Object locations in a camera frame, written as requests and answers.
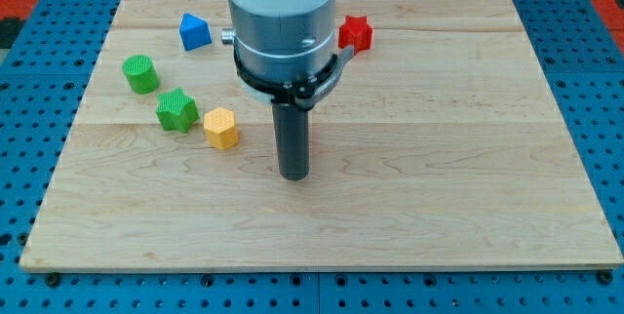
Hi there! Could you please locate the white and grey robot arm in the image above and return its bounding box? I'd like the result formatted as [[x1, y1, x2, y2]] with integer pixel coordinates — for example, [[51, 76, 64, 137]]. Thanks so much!
[[228, 0, 335, 103]]

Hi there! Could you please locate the red star block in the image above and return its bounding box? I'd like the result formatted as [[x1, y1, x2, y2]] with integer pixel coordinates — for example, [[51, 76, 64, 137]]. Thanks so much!
[[338, 16, 373, 54]]

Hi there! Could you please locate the green star block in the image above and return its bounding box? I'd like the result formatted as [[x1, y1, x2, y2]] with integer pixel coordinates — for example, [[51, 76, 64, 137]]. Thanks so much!
[[156, 88, 200, 134]]

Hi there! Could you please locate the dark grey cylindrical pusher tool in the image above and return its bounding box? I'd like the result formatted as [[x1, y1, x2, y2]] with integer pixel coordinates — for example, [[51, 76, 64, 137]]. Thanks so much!
[[272, 104, 309, 180]]

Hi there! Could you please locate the yellow hexagon block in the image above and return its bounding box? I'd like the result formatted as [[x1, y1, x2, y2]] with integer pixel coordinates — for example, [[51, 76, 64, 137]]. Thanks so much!
[[203, 107, 239, 150]]

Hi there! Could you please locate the light wooden board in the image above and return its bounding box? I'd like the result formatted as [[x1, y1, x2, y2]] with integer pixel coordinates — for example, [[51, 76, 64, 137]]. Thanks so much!
[[19, 0, 623, 273]]

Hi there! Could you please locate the blue triangular block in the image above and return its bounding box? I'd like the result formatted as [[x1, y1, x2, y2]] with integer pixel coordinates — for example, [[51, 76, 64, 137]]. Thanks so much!
[[178, 14, 213, 51]]

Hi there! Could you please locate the green cylinder block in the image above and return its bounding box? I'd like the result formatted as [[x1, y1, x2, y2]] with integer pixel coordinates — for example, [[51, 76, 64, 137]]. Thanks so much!
[[122, 55, 160, 95]]

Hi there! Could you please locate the black clamp ring with lever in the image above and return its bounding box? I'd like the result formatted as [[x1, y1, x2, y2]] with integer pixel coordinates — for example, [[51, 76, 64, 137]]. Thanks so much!
[[232, 45, 356, 112]]

